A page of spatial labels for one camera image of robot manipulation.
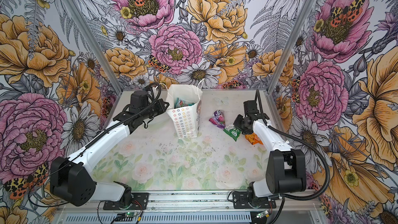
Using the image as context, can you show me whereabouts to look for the green snack bag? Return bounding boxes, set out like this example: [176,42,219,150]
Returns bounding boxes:
[223,124,241,141]

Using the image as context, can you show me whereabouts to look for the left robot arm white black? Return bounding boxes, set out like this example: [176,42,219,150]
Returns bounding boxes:
[49,89,169,208]

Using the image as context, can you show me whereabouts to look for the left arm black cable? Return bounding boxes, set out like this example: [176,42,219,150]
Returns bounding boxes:
[27,82,162,208]

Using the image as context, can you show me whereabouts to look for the white paper bag with print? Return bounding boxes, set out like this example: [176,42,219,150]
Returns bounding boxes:
[166,79,204,139]

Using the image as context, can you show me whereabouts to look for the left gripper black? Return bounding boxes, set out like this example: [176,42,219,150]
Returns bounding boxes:
[141,99,170,119]

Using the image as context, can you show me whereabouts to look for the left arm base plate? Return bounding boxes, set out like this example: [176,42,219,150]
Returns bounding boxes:
[103,192,149,211]

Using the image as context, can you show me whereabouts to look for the teal Fox's candy bag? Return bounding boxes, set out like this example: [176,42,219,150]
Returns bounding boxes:
[174,97,195,108]

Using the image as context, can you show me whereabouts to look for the aluminium front rail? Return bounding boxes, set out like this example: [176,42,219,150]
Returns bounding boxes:
[55,189,324,214]

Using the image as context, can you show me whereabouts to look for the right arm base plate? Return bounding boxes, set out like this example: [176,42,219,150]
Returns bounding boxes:
[228,190,276,209]

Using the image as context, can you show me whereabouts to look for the purple snack packet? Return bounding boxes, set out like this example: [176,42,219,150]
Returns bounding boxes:
[209,110,226,129]

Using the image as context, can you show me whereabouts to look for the white vented box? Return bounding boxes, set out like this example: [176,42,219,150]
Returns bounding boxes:
[58,212,252,224]

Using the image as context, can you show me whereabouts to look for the orange snack bag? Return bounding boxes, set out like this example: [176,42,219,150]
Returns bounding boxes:
[245,133,263,145]

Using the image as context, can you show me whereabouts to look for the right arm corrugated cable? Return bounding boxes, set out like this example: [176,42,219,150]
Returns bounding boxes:
[254,89,331,201]

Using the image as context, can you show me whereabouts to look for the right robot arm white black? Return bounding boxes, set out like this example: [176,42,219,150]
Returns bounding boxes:
[234,100,306,207]

